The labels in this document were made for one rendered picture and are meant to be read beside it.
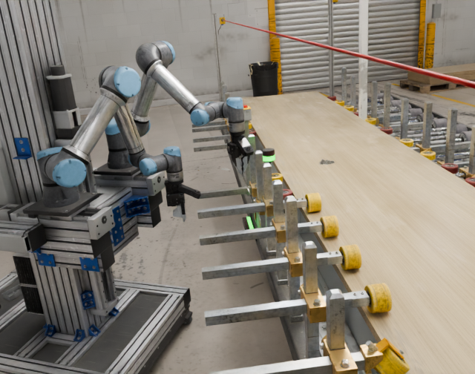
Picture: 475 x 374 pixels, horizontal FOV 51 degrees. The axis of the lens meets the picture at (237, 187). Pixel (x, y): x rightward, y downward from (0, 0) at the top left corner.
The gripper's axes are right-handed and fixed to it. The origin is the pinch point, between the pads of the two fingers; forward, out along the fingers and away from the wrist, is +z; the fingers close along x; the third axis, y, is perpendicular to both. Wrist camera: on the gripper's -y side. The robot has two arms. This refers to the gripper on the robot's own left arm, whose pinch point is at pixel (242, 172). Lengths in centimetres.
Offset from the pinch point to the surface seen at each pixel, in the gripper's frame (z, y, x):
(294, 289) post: 18, -77, 20
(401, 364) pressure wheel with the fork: 5, -134, 26
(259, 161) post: -5.8, -6.6, -6.2
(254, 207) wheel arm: 5.1, -31.2, 10.3
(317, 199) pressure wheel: 4.2, -41.9, -14.1
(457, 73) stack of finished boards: 71, 447, -653
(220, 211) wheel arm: 5.4, -26.3, 23.6
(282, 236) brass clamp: 6, -60, 14
